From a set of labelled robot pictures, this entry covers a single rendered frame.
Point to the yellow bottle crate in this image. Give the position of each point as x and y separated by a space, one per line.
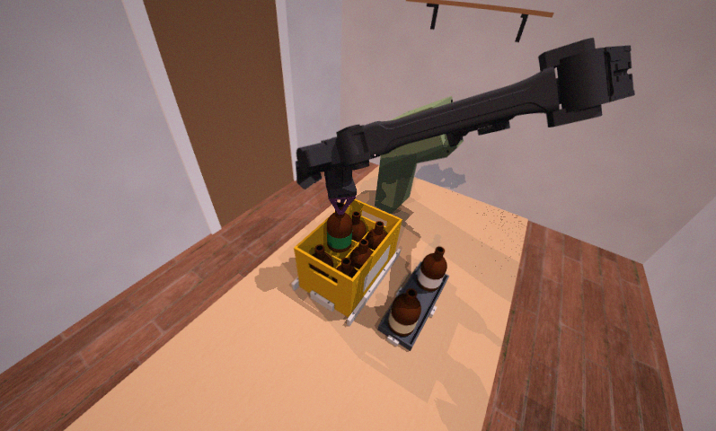
349 291

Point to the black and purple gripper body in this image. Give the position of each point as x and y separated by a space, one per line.
348 186

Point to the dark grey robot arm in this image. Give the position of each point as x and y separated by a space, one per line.
588 77

